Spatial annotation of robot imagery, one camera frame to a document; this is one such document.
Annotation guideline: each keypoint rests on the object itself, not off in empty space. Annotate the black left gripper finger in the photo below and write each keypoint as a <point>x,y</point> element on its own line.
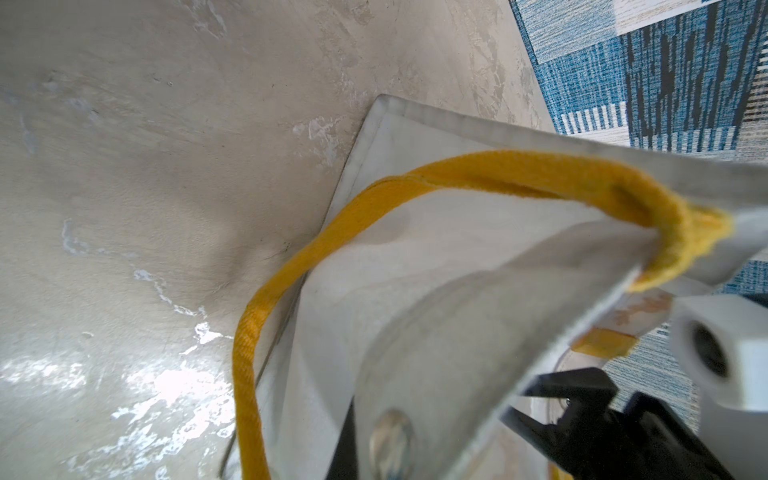
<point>437,377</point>

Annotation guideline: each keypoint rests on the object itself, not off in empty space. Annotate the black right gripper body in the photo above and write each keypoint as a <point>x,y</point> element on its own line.
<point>646,440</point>

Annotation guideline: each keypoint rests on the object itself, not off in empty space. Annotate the white tote bag yellow handles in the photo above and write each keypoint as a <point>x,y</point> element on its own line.
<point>428,196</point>

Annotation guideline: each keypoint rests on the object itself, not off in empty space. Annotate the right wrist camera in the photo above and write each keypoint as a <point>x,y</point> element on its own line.
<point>720,342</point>

